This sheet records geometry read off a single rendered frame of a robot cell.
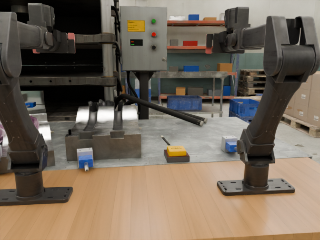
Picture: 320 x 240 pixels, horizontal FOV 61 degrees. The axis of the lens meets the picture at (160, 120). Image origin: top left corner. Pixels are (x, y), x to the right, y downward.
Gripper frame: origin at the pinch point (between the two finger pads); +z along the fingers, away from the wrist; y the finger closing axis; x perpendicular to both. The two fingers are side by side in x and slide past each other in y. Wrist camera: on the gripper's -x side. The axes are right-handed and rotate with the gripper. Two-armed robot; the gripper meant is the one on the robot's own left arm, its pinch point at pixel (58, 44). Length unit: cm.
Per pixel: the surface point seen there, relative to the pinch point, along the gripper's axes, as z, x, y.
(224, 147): -8, 38, -61
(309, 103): 296, 71, -300
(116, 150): -12.3, 36.9, -20.3
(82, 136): -8.3, 32.6, -8.1
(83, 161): -22.9, 36.8, -10.9
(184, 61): 650, 4, -162
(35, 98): 65, 28, 34
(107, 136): -12.4, 31.7, -17.4
